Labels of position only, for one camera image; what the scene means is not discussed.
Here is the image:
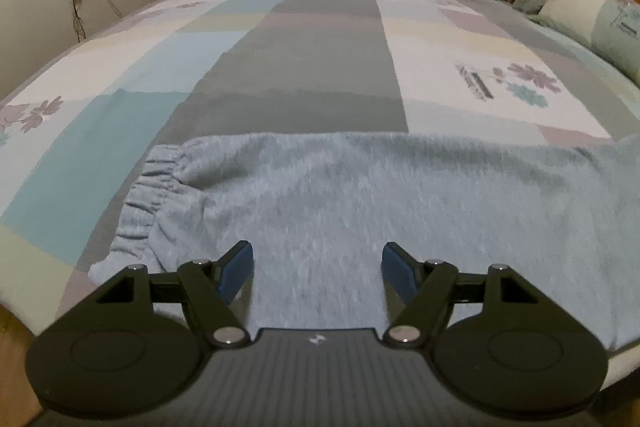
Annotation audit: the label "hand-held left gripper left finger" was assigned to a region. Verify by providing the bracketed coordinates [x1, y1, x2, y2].
[75, 241, 255, 349]

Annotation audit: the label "patchwork floral bed sheet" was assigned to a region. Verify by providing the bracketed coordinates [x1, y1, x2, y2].
[0, 0, 640, 388]

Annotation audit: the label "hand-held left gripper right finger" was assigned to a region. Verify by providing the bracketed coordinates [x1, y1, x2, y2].
[381, 242, 556, 350]

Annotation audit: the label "white floral pillow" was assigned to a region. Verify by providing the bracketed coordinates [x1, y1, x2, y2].
[537, 0, 640, 78]

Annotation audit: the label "light blue fleece pants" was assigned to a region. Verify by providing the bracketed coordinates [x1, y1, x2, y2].
[89, 132, 640, 353]

